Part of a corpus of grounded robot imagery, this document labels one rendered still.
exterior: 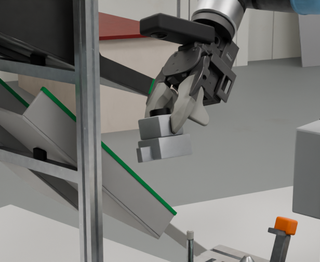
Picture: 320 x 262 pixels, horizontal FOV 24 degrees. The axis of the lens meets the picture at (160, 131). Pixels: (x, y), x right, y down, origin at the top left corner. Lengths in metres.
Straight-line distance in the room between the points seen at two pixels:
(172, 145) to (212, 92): 0.12
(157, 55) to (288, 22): 3.64
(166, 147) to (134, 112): 4.54
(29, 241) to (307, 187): 0.84
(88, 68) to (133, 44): 4.62
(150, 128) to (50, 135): 0.21
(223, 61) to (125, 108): 4.39
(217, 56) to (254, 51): 7.66
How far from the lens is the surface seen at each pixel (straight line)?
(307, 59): 8.46
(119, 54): 5.44
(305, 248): 1.35
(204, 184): 4.37
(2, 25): 0.83
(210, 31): 1.14
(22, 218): 1.48
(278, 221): 0.88
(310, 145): 0.59
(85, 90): 0.86
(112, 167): 0.95
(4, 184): 4.45
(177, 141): 1.06
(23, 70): 0.95
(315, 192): 0.60
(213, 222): 1.45
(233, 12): 1.17
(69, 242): 1.36
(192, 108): 1.05
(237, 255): 1.06
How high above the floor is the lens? 1.38
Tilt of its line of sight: 14 degrees down
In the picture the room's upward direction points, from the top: straight up
